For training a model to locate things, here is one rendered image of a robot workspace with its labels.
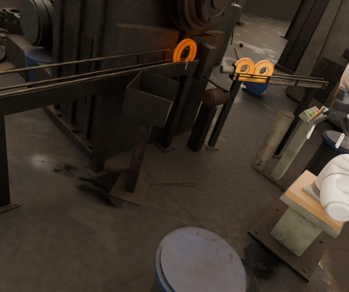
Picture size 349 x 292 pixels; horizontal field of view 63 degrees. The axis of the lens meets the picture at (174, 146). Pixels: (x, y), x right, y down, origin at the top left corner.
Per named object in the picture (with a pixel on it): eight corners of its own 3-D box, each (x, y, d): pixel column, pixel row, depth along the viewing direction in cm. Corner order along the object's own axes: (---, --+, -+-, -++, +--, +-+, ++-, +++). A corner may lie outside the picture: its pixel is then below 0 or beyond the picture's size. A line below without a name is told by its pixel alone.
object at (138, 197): (104, 201, 161) (126, 87, 122) (119, 174, 183) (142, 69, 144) (138, 212, 161) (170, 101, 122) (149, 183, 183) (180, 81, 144)
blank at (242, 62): (236, 56, 201) (237, 57, 198) (256, 58, 204) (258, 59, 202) (230, 76, 209) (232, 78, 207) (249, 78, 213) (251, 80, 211)
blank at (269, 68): (255, 58, 204) (257, 59, 202) (275, 60, 208) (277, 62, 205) (249, 78, 213) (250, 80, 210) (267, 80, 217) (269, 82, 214)
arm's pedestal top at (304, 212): (348, 211, 164) (352, 206, 162) (334, 238, 141) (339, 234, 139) (298, 178, 178) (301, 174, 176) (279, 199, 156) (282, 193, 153)
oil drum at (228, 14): (180, 51, 461) (196, -9, 412) (202, 50, 502) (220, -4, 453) (206, 66, 432) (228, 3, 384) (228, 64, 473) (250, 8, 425)
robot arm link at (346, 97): (363, 94, 119) (356, 107, 122) (357, 90, 127) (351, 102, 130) (341, 88, 121) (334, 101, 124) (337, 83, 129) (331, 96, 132)
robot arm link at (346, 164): (343, 188, 157) (369, 159, 144) (343, 207, 142) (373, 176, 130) (315, 173, 160) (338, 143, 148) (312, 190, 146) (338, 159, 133)
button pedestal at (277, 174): (261, 175, 227) (300, 109, 193) (273, 167, 243) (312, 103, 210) (277, 188, 219) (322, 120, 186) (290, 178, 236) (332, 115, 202)
